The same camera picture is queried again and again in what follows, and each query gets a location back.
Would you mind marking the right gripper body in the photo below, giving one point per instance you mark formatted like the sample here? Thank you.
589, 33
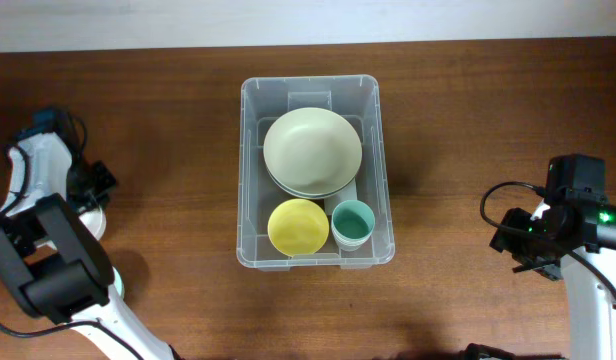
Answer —
536, 257

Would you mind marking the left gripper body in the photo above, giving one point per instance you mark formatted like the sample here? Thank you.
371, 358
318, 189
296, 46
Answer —
91, 183

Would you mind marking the white small bowl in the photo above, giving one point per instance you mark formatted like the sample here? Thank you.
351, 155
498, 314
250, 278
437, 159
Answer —
94, 220

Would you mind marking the mint green cup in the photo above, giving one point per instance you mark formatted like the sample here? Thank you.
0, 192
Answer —
352, 222

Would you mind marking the cream cup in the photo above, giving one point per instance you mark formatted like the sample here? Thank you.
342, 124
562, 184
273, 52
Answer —
349, 244

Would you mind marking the yellow small bowl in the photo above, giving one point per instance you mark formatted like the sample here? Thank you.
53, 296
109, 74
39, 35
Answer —
298, 227

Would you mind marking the cream large bowl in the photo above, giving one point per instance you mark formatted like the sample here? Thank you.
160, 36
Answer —
305, 195

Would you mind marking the blue bowl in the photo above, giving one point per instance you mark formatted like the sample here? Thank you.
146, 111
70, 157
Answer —
312, 186

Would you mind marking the beige large bowl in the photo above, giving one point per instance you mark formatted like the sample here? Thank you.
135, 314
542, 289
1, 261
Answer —
312, 139

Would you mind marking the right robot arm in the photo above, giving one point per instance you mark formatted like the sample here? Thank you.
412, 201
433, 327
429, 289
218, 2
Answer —
579, 239

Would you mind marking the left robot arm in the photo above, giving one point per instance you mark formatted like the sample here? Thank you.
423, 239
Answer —
51, 259

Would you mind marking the clear plastic storage container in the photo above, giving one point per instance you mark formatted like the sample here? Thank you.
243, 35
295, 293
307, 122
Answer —
264, 100

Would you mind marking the mint small bowl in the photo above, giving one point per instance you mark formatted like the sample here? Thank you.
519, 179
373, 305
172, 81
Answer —
118, 284

